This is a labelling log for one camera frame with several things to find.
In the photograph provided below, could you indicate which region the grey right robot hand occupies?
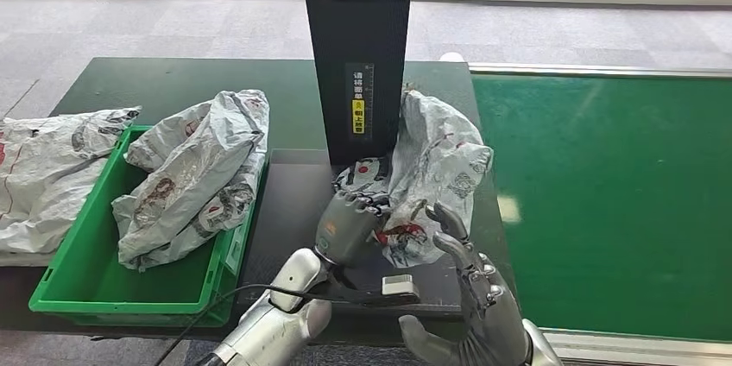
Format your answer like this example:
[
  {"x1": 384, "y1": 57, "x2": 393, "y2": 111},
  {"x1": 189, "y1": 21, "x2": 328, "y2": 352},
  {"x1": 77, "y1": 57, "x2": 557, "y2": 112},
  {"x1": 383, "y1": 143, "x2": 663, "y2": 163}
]
[{"x1": 398, "y1": 201, "x2": 533, "y2": 366}]

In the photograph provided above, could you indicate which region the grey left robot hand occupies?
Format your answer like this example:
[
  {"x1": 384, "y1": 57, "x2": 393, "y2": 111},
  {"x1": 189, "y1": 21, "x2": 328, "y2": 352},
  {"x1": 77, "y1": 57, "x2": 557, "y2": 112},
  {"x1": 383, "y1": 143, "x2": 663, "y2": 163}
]
[{"x1": 312, "y1": 190, "x2": 393, "y2": 268}]

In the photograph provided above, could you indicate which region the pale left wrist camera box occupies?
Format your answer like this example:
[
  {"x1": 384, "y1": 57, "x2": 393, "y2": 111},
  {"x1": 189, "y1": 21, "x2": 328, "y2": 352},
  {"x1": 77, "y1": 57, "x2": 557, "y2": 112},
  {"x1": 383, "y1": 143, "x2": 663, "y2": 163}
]
[{"x1": 319, "y1": 274, "x2": 421, "y2": 307}]

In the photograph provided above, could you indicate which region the green plastic crate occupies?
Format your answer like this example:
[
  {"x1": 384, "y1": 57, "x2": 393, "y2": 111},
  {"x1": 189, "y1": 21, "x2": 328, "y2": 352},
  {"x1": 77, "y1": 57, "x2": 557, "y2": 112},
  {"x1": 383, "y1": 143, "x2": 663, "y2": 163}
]
[{"x1": 28, "y1": 124, "x2": 270, "y2": 329}]

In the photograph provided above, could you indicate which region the white parcel bag red logo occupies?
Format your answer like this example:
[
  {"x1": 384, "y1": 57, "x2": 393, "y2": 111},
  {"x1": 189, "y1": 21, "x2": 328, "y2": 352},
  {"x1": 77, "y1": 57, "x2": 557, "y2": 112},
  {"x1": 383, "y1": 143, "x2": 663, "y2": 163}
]
[{"x1": 332, "y1": 88, "x2": 494, "y2": 269}]

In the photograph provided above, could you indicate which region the grey parcel bag brown print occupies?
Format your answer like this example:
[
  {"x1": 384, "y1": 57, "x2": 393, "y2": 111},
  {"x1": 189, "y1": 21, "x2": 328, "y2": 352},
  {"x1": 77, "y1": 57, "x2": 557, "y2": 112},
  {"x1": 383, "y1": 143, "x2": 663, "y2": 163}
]
[{"x1": 111, "y1": 134, "x2": 256, "y2": 273}]

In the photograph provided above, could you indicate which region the white crumpled parcel bag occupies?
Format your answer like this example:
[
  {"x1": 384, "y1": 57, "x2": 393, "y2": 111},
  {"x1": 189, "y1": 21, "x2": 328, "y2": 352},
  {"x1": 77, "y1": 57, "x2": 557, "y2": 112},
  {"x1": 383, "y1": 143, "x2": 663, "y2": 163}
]
[{"x1": 0, "y1": 105, "x2": 142, "y2": 255}]

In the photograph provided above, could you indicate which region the black inbound scanner machine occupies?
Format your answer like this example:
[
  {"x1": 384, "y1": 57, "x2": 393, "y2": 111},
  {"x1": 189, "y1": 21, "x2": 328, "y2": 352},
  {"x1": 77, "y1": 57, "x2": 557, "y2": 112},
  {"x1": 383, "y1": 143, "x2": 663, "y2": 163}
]
[{"x1": 234, "y1": 0, "x2": 467, "y2": 319}]

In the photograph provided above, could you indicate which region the black and yellow label sticker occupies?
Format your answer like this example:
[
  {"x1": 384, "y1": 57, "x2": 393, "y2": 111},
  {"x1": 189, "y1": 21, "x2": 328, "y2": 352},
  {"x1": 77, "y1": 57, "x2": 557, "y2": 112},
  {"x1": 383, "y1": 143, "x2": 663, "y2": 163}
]
[{"x1": 344, "y1": 63, "x2": 375, "y2": 141}]

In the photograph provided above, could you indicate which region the green conveyor belt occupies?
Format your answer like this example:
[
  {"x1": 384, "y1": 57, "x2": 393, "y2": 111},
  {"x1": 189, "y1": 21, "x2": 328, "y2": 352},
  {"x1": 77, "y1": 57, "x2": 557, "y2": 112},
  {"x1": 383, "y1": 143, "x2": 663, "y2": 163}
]
[{"x1": 470, "y1": 73, "x2": 732, "y2": 343}]

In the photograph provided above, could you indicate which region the dark green table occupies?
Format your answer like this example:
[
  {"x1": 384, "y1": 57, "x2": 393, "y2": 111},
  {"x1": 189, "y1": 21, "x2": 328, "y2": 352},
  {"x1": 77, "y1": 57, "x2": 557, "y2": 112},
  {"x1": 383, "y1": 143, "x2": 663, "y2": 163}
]
[{"x1": 0, "y1": 56, "x2": 519, "y2": 347}]

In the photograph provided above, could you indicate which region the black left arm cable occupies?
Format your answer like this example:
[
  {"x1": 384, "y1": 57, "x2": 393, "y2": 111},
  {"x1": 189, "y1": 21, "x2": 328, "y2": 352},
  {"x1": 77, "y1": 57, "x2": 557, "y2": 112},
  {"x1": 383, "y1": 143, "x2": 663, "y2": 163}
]
[{"x1": 151, "y1": 283, "x2": 344, "y2": 366}]

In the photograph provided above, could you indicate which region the white parcel bag red print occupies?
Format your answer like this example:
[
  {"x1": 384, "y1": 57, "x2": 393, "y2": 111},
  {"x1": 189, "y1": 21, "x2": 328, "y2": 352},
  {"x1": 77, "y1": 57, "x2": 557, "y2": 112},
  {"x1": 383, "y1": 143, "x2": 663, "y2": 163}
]
[{"x1": 124, "y1": 88, "x2": 271, "y2": 239}]

